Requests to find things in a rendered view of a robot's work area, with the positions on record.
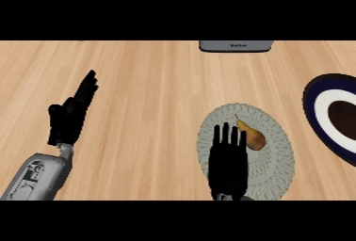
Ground orange-brown squash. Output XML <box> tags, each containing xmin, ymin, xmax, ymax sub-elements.
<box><xmin>234</xmin><ymin>114</ymin><xmax>269</xmax><ymax>152</ymax></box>

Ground navy and white plate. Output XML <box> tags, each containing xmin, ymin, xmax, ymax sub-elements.
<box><xmin>302</xmin><ymin>73</ymin><xmax>356</xmax><ymax>168</ymax></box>

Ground grey appliance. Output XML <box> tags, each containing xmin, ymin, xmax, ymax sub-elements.
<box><xmin>200</xmin><ymin>40</ymin><xmax>275</xmax><ymax>54</ymax></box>

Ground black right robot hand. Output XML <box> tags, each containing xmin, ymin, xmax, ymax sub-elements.
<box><xmin>207</xmin><ymin>121</ymin><xmax>250</xmax><ymax>201</ymax></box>

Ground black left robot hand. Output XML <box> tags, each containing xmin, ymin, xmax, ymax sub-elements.
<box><xmin>46</xmin><ymin>69</ymin><xmax>101</xmax><ymax>147</ymax></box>

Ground grey oval woven placemat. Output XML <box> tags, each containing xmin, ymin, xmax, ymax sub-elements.
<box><xmin>197</xmin><ymin>103</ymin><xmax>297</xmax><ymax>201</ymax></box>

